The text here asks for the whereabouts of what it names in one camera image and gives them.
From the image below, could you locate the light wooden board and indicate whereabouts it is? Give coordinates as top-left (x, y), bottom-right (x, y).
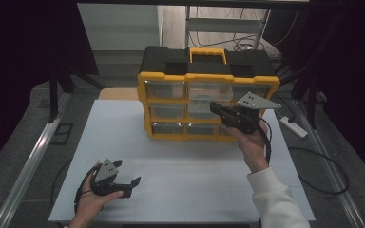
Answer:
top-left (98, 87), bottom-right (140, 102)

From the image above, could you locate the clear plastic drawer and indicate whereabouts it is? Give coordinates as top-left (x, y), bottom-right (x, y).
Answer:
top-left (187, 82), bottom-right (235, 120)

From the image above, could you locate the bundle of floor cables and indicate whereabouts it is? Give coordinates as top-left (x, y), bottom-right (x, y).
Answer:
top-left (188, 8), bottom-right (267, 53)

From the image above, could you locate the black looped floor cable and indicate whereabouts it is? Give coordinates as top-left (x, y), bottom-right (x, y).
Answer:
top-left (287, 146), bottom-right (351, 195)

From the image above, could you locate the grey metal stand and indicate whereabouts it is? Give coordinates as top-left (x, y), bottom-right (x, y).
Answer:
top-left (184, 5), bottom-right (271, 51)

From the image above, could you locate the person's right hand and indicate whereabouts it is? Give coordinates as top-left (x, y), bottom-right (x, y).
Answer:
top-left (231, 119), bottom-right (270, 174)

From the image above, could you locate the grid of clear drawers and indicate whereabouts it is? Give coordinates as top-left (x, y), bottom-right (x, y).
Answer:
top-left (144, 80), bottom-right (272, 137)

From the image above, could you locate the aluminium floor rail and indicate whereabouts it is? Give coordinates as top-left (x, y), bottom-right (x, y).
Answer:
top-left (0, 92), bottom-right (72, 228)
top-left (293, 98), bottom-right (365, 228)

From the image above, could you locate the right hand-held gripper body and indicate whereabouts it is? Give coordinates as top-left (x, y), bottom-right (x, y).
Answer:
top-left (221, 91), bottom-right (282, 135)

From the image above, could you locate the white power strip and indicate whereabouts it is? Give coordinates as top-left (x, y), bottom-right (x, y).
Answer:
top-left (279, 115), bottom-right (309, 139)

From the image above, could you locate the hand-held gripper cable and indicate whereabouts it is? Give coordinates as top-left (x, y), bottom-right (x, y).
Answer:
top-left (257, 116), bottom-right (274, 166)
top-left (73, 161), bottom-right (103, 215)

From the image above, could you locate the right hand-held gripper cable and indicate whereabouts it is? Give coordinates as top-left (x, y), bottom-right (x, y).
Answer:
top-left (257, 116), bottom-right (274, 166)

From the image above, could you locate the yellow black drawer cabinet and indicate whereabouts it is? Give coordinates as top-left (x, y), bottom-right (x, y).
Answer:
top-left (137, 46), bottom-right (281, 143)

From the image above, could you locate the black metal stand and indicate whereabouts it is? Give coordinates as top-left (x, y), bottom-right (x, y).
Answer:
top-left (279, 56), bottom-right (319, 130)
top-left (48, 61), bottom-right (107, 124)

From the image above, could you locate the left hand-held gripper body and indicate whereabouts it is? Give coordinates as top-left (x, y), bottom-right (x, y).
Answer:
top-left (89, 158), bottom-right (125, 197)

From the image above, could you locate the thin black floor cable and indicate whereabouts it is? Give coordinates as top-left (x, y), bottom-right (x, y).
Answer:
top-left (50, 160), bottom-right (74, 210)

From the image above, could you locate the black plug cable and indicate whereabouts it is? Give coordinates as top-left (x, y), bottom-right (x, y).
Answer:
top-left (271, 93), bottom-right (297, 124)

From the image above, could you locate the dark curtain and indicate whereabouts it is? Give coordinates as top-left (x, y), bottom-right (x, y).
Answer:
top-left (262, 0), bottom-right (365, 191)
top-left (0, 0), bottom-right (100, 179)

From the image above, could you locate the left hand-held gripper cable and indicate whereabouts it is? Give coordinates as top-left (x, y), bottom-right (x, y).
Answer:
top-left (73, 161), bottom-right (103, 215)

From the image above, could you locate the person's left hand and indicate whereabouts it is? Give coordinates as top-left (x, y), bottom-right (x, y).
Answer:
top-left (69, 175), bottom-right (124, 228)

